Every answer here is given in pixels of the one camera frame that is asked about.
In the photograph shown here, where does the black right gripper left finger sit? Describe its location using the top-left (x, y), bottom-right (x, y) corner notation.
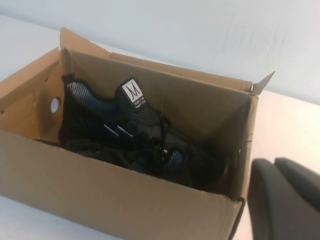
top-left (246, 157), bottom-right (309, 240)

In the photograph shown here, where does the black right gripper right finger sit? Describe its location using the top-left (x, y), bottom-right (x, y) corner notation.
top-left (274, 156), bottom-right (320, 240)

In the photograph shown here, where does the black sneaker white tongue label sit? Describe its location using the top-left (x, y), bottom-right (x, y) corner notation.
top-left (58, 72), bottom-right (213, 157)
top-left (59, 138), bottom-right (233, 194)

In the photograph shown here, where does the brown cardboard shoe box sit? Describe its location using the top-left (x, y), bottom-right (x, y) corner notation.
top-left (0, 26), bottom-right (276, 240)

